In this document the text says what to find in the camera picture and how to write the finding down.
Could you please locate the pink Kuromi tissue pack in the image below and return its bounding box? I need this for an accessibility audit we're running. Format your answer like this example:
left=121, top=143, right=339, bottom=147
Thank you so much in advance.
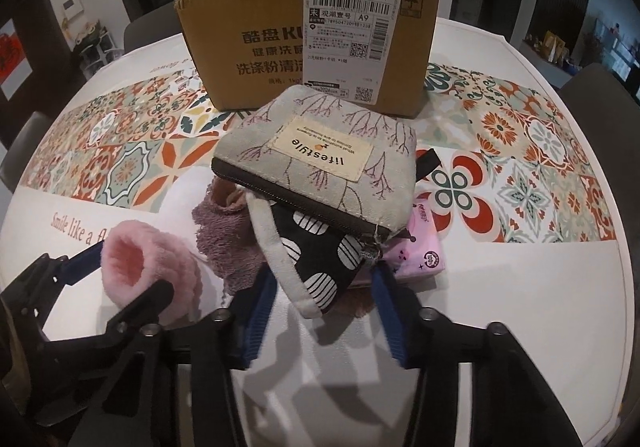
left=383, top=200, right=446, bottom=281

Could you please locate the black white patterned pouch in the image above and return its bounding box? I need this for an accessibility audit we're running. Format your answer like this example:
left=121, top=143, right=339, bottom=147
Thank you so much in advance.
left=246, top=191, right=374, bottom=319

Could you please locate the mauve pink towel cloth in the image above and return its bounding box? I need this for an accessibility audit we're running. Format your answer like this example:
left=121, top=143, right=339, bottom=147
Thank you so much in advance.
left=192, top=177, right=266, bottom=295

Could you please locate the white cloth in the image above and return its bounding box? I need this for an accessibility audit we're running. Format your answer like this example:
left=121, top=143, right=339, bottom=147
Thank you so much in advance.
left=154, top=166, right=214, bottom=261

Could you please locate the grey floral lifestyle pouch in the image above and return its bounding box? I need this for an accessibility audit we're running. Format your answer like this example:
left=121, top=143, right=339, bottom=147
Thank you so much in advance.
left=212, top=85, right=438, bottom=245

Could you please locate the grey dining chair far left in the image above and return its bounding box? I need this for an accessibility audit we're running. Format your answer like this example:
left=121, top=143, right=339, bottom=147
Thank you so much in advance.
left=0, top=111, right=52, bottom=192

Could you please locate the grey dining chair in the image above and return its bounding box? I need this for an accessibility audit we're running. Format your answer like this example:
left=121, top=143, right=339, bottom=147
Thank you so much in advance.
left=124, top=3, right=182, bottom=54
left=0, top=111, right=52, bottom=192
left=555, top=62, right=640, bottom=188

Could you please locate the patterned tile tablecloth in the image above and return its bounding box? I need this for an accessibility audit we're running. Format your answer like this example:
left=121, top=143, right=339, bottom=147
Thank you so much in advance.
left=1, top=19, right=634, bottom=446

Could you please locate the red paper door decoration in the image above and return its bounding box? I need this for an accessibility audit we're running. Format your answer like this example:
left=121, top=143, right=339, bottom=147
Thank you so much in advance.
left=0, top=20, right=32, bottom=100

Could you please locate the small white shelf cart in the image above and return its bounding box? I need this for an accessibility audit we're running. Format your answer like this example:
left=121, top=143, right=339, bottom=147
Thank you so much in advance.
left=73, top=21, right=124, bottom=80

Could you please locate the brown cardboard box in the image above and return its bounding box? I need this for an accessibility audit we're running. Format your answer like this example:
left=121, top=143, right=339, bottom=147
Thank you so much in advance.
left=174, top=0, right=439, bottom=118

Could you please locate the grey dining chair right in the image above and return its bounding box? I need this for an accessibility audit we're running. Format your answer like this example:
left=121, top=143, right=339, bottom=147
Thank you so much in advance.
left=555, top=62, right=640, bottom=188

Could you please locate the white sideboard with items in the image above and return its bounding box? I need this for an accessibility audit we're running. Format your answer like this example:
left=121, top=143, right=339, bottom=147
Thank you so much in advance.
left=519, top=16, right=640, bottom=98

